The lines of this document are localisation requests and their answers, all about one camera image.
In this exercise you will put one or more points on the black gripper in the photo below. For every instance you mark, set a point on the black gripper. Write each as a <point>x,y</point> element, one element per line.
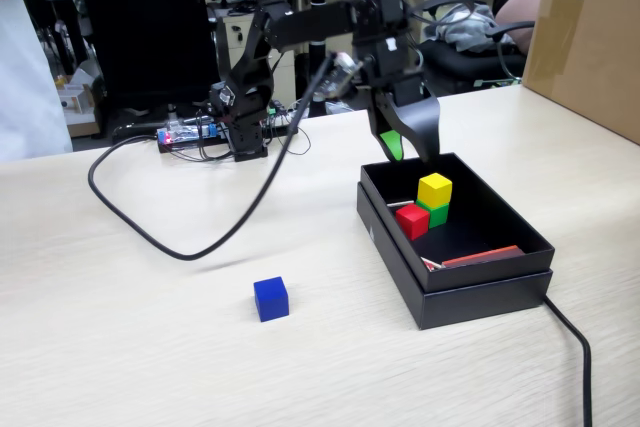
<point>407,89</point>

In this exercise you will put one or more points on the yellow wooden cube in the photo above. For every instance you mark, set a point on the yellow wooden cube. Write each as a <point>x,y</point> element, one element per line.
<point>435,192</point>

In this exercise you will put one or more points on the green wooden cube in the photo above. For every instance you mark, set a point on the green wooden cube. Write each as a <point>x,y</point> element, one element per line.
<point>439,217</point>

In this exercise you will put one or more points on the red wooden cube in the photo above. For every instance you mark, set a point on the red wooden cube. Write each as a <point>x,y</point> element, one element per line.
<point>412,224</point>

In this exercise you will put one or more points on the blue wooden cube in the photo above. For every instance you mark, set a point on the blue wooden cube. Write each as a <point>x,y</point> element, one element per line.
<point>271,302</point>

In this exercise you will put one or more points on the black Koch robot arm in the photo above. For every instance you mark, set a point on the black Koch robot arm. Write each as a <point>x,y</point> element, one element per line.
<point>310,24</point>

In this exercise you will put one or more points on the black box tray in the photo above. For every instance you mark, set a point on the black box tray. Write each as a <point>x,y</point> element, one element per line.
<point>490,272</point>

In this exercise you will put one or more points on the black open box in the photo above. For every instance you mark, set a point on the black open box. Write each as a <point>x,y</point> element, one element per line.
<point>480,304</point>

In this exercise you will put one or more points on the large cardboard box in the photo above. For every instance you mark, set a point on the large cardboard box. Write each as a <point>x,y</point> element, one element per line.
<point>590,57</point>

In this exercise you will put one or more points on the white product box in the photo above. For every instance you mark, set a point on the white product box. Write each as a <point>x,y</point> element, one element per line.
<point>72,103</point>

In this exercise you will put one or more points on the black office chair with armrests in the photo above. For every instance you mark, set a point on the black office chair with armrests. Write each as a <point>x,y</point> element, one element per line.
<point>470,64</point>

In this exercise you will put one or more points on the grey crumpled clothing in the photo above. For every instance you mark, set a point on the grey crumpled clothing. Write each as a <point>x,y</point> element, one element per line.
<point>475,29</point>

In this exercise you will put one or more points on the beige drawer cabinet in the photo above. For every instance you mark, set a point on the beige drawer cabinet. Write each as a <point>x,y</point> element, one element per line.
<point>231,32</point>

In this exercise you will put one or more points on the controller board with red LED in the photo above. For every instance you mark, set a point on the controller board with red LED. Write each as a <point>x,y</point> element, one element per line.
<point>175,136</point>

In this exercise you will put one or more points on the tall black office chair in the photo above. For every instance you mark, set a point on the tall black office chair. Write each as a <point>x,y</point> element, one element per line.
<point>145,22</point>

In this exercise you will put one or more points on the person in white shirt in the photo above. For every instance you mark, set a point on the person in white shirt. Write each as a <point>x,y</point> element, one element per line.
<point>25,72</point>

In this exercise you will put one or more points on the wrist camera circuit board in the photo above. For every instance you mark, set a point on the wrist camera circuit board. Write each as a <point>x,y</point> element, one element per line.
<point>337,77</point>

